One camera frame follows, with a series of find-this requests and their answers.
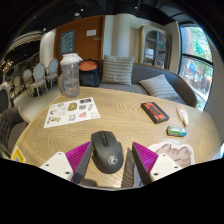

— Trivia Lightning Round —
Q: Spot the row of pale dining chairs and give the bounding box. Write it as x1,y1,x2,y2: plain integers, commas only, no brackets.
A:
11,58,60,99

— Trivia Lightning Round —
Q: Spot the white sticker sheet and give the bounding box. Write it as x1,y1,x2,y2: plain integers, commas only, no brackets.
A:
43,96,101,129

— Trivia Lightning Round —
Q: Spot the black bag with orange top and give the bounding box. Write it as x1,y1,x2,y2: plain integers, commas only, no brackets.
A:
78,59,101,88

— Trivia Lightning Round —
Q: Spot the large striped grey cushion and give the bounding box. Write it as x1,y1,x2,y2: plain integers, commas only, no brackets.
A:
100,54,135,86

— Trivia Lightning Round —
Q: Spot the black box with orange print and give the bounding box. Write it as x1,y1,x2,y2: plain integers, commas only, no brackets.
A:
140,101,170,125

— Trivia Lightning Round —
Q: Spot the oval-back dark chair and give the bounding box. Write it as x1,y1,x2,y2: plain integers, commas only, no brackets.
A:
0,81,14,114

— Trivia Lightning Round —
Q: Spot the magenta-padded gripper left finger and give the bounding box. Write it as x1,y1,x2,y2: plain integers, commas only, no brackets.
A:
39,140,94,185

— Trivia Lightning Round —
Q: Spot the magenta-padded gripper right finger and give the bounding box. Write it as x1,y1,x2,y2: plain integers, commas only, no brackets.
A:
131,141,184,186

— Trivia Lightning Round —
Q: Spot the dark grey tufted armchair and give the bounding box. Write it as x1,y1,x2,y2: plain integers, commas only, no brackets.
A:
0,106,31,159

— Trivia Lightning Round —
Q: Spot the blue wall poster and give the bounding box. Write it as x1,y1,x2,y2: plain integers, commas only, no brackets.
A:
60,30,76,55

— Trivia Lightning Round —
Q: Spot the brown wooden door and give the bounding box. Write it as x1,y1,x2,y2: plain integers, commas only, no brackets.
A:
54,14,106,63

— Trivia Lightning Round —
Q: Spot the grey curved sofa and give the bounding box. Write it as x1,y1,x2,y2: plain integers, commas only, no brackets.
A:
96,59,198,108

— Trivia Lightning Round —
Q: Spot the black computer mouse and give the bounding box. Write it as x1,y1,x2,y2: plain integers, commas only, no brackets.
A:
90,130,125,175

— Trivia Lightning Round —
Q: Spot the small striped grey cushion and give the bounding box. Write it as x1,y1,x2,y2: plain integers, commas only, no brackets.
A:
138,73,180,101

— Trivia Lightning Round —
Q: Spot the yellow table sticker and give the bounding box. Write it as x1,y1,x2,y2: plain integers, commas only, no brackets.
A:
10,145,27,164

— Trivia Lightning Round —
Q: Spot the glass-door display cabinet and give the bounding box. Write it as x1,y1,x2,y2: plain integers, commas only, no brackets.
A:
138,23,172,71

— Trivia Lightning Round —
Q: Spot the white tube with orange cap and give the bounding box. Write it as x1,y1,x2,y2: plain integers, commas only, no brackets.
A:
175,104,190,127

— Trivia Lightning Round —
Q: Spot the small green pack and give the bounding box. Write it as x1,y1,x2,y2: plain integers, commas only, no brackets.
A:
166,125,188,138

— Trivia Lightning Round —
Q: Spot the large black-framed window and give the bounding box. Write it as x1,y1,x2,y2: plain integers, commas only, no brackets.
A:
178,24,214,111

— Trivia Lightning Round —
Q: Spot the clear bottle with white lid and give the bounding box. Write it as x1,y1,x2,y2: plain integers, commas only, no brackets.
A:
59,52,83,99

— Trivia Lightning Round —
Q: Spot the cat-shaped mouse pad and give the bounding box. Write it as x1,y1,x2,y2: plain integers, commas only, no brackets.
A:
133,141,196,188

